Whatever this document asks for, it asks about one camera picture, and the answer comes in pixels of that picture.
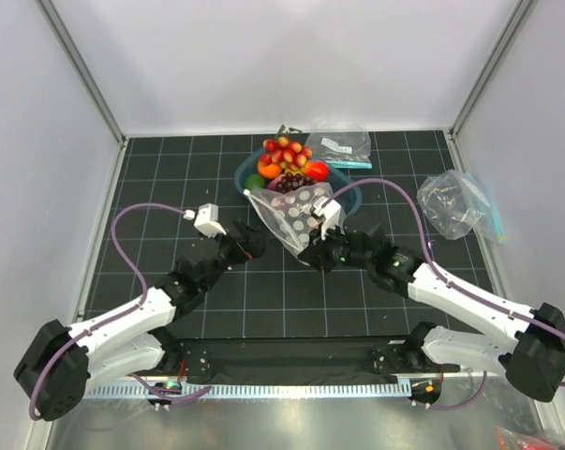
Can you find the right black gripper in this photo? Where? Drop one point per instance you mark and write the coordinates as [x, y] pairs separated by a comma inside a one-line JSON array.
[[316, 255]]

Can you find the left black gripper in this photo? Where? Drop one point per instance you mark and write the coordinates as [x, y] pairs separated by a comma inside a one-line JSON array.
[[250, 242]]

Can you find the clear dotted zip bag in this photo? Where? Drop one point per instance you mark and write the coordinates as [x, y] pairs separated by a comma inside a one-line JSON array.
[[288, 216]]

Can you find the dark red grape bunch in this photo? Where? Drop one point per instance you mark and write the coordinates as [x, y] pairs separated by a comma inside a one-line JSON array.
[[289, 182]]

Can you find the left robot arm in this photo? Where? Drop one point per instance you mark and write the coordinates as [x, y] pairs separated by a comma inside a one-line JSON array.
[[63, 362]]

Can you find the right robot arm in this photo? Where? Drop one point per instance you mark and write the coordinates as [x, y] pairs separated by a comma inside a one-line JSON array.
[[523, 344]]

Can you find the flat zip bag blue zipper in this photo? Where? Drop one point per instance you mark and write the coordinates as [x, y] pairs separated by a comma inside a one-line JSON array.
[[342, 149]]

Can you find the crumpled clear zip bag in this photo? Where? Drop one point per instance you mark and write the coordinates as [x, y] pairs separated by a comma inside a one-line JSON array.
[[456, 205]]

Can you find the green lime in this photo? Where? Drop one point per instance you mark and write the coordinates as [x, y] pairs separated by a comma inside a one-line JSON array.
[[255, 181]]

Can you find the orange fruit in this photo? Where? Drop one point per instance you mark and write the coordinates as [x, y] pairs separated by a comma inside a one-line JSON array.
[[269, 171]]

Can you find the blue plastic basket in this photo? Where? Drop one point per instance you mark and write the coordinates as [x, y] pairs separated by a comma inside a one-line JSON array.
[[350, 200]]

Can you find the red tomato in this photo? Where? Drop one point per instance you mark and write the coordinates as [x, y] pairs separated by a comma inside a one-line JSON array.
[[316, 170]]

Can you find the red cherry bunch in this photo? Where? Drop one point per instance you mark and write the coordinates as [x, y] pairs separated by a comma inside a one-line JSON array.
[[290, 155]]

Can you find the red packaged item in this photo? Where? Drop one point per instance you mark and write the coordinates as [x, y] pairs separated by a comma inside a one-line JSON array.
[[510, 440]]

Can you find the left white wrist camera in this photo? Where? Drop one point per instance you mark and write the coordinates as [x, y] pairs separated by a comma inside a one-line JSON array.
[[205, 220]]

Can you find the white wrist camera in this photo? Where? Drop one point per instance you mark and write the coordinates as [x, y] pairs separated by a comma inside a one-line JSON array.
[[205, 220], [326, 212]]

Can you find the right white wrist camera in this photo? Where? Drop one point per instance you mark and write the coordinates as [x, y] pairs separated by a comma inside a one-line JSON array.
[[326, 212]]

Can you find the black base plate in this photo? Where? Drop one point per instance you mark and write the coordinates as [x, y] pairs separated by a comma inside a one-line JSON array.
[[304, 361]]

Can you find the perforated metal rail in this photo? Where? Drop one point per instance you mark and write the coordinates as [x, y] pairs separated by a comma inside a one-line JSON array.
[[128, 389]]

